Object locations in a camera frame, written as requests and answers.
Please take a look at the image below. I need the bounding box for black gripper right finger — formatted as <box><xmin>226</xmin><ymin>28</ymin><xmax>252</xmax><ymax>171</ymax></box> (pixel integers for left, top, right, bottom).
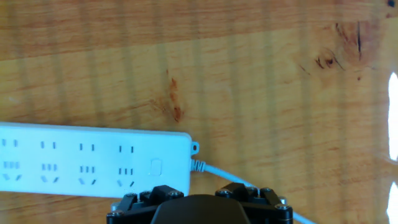
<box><xmin>215</xmin><ymin>182</ymin><xmax>294</xmax><ymax>224</ymax></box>

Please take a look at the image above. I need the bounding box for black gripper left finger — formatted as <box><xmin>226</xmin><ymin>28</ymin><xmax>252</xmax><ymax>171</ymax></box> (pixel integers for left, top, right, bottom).
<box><xmin>106</xmin><ymin>184</ymin><xmax>185</xmax><ymax>224</ymax></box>

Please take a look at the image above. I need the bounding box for grey power strip cable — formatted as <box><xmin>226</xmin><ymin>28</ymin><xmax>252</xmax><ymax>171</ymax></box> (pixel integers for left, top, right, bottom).
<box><xmin>190</xmin><ymin>158</ymin><xmax>315</xmax><ymax>224</ymax></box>

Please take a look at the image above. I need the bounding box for white power strip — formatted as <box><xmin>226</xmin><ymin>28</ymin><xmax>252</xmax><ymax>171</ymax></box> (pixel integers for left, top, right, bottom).
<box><xmin>0</xmin><ymin>121</ymin><xmax>200</xmax><ymax>200</ymax></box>

